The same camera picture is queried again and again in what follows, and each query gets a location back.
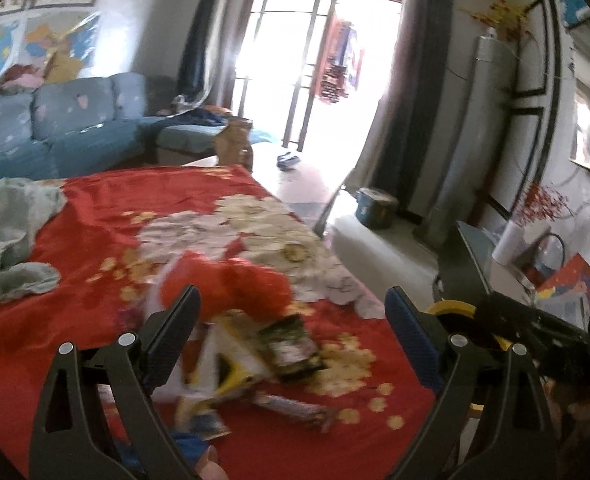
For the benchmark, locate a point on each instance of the blue lidded bucket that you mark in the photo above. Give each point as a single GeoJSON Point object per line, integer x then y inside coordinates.
{"type": "Point", "coordinates": [376, 209]}

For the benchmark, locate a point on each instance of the dark blue curtain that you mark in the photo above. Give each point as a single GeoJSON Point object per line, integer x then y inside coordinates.
{"type": "Point", "coordinates": [191, 80]}

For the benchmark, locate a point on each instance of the brown paper bag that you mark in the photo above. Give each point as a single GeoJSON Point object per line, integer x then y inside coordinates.
{"type": "Point", "coordinates": [232, 144]}

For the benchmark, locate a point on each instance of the white paper roll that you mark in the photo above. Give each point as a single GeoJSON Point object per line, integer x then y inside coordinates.
{"type": "Point", "coordinates": [508, 243]}

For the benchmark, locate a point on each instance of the white standing air conditioner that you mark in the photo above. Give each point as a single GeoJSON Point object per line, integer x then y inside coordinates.
{"type": "Point", "coordinates": [489, 97]}

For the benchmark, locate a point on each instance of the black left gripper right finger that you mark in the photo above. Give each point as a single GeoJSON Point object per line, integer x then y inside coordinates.
{"type": "Point", "coordinates": [490, 419]}

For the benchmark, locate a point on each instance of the yellow cushion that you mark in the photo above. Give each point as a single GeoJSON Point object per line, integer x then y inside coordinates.
{"type": "Point", "coordinates": [62, 68]}

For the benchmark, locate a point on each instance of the blue cloth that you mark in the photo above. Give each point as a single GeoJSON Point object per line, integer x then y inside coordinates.
{"type": "Point", "coordinates": [191, 447]}

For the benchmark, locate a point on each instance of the dark grey curtain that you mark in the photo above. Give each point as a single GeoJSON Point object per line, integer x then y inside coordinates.
{"type": "Point", "coordinates": [402, 129]}

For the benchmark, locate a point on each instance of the hanging colourful laundry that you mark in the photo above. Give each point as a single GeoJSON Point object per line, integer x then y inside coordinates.
{"type": "Point", "coordinates": [340, 70]}

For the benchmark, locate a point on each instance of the green black snack packet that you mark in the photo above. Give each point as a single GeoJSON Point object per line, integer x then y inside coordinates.
{"type": "Point", "coordinates": [290, 349]}

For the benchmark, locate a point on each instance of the dark shoe on floor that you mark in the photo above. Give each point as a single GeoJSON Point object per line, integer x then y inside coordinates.
{"type": "Point", "coordinates": [288, 161]}

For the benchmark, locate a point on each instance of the light green crumpled cloth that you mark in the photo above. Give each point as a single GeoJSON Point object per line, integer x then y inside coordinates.
{"type": "Point", "coordinates": [26, 207]}

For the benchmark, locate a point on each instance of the red floral tablecloth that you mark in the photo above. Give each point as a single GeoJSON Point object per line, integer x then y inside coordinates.
{"type": "Point", "coordinates": [99, 244]}

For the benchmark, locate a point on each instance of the world map poster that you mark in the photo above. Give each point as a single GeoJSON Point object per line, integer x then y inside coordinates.
{"type": "Point", "coordinates": [33, 39]}

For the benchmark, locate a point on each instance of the person left hand thumb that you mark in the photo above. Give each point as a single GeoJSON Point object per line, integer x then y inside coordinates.
{"type": "Point", "coordinates": [208, 467]}

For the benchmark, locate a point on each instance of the blue sofa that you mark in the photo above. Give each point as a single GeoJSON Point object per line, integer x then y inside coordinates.
{"type": "Point", "coordinates": [90, 125]}

